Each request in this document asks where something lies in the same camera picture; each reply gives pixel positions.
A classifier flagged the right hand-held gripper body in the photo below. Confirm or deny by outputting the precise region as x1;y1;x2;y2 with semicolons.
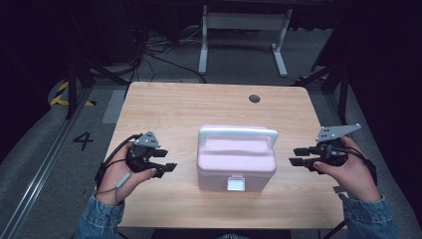
308;122;363;172

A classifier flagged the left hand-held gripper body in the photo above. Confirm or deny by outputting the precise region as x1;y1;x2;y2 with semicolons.
126;129;162;173

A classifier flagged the pink storage box white handle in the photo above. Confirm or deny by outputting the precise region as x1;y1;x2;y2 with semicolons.
195;123;280;193

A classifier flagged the person's right hand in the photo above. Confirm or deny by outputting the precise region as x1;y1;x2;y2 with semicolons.
313;135;383;203

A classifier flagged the person's left hand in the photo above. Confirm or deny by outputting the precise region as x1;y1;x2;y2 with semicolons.
95;142;158;207

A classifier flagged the black tripod stand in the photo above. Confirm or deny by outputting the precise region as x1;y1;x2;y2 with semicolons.
294;61;351;125
64;54;129;120

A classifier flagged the yellow black floor tape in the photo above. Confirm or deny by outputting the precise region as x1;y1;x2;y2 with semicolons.
49;81;98;108

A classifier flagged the grey cord with slider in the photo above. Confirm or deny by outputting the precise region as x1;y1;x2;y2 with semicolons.
96;171;133;206

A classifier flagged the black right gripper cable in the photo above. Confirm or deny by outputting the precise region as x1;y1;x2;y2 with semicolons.
331;146;379;187

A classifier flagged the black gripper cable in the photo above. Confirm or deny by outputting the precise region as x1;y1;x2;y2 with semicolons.
331;146;379;187
94;132;144;192

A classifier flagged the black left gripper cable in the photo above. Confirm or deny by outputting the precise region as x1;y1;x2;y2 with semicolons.
94;132;144;192

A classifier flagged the bundle of black floor cables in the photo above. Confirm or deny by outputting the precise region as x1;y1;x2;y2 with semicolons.
123;19;208;85

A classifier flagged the aluminium floor rail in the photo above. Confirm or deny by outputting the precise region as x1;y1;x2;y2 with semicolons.
0;87;96;239

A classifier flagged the white metal desk frame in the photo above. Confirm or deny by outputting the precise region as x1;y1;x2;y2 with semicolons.
197;4;295;79

